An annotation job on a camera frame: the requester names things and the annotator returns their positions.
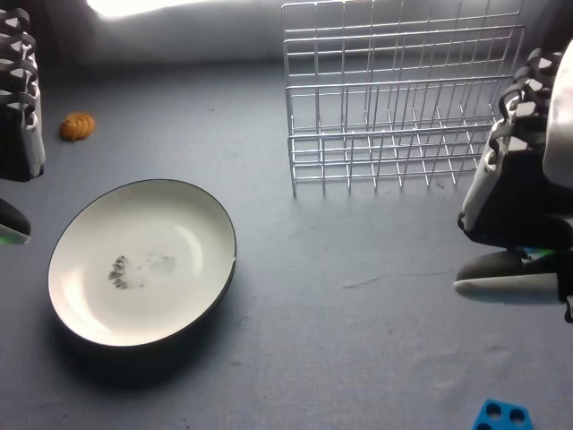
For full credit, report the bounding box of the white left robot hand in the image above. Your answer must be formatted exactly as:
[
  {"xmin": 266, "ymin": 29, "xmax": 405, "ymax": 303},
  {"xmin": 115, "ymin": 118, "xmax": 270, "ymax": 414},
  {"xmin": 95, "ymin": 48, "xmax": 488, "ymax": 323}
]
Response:
[{"xmin": 0, "ymin": 6, "xmax": 47, "ymax": 246}]

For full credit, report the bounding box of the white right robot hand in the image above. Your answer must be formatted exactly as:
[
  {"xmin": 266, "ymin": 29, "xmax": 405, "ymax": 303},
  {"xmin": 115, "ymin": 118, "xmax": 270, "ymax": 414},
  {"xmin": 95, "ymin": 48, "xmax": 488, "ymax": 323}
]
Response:
[{"xmin": 453, "ymin": 39, "xmax": 573, "ymax": 324}]

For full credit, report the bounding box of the brown swirl cookie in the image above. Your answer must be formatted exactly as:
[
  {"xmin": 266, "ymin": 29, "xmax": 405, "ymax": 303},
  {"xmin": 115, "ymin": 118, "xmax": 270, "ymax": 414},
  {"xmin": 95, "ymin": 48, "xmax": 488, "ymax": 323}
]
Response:
[{"xmin": 60, "ymin": 111, "xmax": 98, "ymax": 143}]

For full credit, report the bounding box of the blue pentagon block with holes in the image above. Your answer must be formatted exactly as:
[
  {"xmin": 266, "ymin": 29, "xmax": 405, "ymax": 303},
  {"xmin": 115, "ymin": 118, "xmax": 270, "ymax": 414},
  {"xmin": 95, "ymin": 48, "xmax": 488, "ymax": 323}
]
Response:
[{"xmin": 473, "ymin": 397, "xmax": 535, "ymax": 430}]

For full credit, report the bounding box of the silver wire dish rack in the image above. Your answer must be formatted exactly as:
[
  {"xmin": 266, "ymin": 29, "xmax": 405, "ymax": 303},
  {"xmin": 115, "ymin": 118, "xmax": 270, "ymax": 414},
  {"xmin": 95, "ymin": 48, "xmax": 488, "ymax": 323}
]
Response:
[{"xmin": 280, "ymin": 0, "xmax": 527, "ymax": 198}]

